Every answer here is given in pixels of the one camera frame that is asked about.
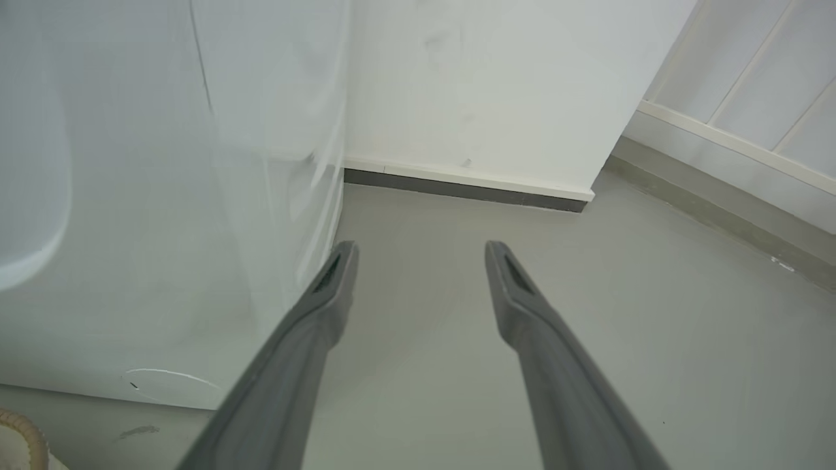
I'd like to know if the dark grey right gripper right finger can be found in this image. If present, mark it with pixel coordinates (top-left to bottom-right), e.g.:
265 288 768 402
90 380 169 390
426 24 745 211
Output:
484 240 672 470

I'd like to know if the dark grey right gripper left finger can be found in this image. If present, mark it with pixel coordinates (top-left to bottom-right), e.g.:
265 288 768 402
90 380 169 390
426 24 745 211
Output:
175 240 360 470

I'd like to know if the white washing machine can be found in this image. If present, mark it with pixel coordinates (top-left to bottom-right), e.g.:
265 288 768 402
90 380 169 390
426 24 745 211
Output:
0 0 353 411

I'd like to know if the beige woven laundry basket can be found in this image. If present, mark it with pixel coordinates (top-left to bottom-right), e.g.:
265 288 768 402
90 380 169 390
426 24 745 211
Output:
0 409 70 470

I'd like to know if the white and grey skirting board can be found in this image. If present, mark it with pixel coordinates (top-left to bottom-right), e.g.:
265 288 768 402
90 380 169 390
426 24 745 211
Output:
344 157 596 213

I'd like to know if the white panelled sliding door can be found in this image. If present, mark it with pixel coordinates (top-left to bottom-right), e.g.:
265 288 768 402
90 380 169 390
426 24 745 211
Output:
622 0 836 237

